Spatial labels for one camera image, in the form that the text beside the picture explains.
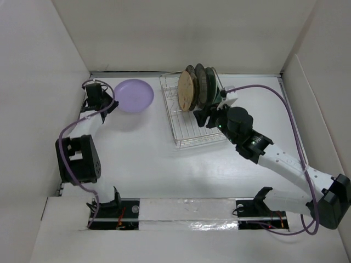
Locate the teal rectangular plate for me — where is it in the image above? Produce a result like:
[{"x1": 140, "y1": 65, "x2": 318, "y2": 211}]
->
[{"x1": 213, "y1": 87, "x2": 222, "y2": 104}]

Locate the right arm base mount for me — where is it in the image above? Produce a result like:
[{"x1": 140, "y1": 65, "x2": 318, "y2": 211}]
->
[{"x1": 232, "y1": 199, "x2": 289, "y2": 230}]

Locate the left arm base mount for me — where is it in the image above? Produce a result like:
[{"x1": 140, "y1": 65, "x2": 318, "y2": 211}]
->
[{"x1": 87, "y1": 199, "x2": 140, "y2": 231}]

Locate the purple cable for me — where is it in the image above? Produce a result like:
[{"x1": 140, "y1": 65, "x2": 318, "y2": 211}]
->
[
  {"x1": 220, "y1": 84, "x2": 320, "y2": 236},
  {"x1": 58, "y1": 79, "x2": 116, "y2": 228}
]

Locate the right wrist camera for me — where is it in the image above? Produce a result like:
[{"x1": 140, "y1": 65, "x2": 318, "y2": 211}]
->
[{"x1": 217, "y1": 85, "x2": 238, "y2": 110}]

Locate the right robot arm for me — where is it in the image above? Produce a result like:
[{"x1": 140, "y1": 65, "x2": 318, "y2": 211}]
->
[{"x1": 194, "y1": 106, "x2": 350, "y2": 230}]

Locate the wire dish rack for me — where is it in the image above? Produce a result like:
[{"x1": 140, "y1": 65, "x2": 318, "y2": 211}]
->
[{"x1": 159, "y1": 72, "x2": 225, "y2": 149}]

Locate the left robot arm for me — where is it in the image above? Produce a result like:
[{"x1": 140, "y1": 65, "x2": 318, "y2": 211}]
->
[{"x1": 55, "y1": 79, "x2": 122, "y2": 218}]

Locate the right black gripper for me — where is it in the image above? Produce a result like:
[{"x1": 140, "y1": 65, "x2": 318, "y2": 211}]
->
[{"x1": 194, "y1": 100, "x2": 239, "y2": 145}]

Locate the purple plate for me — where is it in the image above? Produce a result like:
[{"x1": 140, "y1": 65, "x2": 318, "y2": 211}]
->
[{"x1": 114, "y1": 79, "x2": 154, "y2": 113}]

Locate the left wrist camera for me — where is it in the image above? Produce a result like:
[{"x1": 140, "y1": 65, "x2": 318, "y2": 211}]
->
[{"x1": 81, "y1": 79, "x2": 109, "y2": 89}]

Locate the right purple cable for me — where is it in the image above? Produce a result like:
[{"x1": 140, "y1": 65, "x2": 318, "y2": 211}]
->
[{"x1": 220, "y1": 84, "x2": 320, "y2": 236}]

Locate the teal round flower plate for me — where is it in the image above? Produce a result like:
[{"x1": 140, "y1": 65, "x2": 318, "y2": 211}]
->
[{"x1": 205, "y1": 67, "x2": 217, "y2": 105}]

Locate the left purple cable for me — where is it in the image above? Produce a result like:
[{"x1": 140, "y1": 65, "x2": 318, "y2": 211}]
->
[{"x1": 58, "y1": 79, "x2": 116, "y2": 228}]

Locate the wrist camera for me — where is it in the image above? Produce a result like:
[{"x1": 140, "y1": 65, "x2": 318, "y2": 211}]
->
[
  {"x1": 81, "y1": 79, "x2": 109, "y2": 89},
  {"x1": 217, "y1": 85, "x2": 238, "y2": 110}
]

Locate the tan plate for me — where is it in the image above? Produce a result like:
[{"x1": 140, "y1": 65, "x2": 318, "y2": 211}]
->
[{"x1": 178, "y1": 71, "x2": 194, "y2": 111}]

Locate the black rimmed patterned plate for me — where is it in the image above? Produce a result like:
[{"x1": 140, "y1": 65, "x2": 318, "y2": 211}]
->
[{"x1": 186, "y1": 65, "x2": 200, "y2": 111}]

